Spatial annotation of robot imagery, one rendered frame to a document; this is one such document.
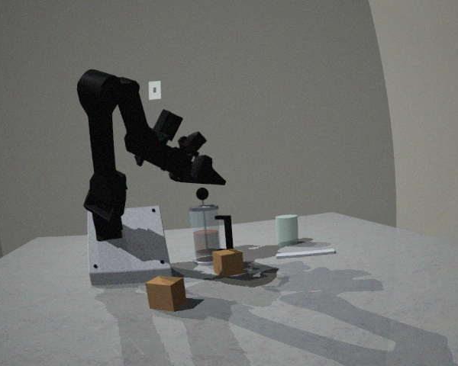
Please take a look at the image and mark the glass french press with black handle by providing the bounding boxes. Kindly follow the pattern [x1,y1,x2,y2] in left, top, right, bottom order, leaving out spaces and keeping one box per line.
[189,188,234,265]

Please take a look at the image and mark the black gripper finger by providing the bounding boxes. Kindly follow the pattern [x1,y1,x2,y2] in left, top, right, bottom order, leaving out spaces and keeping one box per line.
[199,161,226,185]
[179,175,199,184]

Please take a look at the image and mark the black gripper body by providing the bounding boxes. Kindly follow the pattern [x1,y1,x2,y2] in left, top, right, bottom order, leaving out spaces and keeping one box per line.
[160,146,212,183]

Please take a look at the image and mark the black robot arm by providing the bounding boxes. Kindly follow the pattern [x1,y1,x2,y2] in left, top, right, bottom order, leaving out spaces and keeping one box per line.
[76,69,206,241]

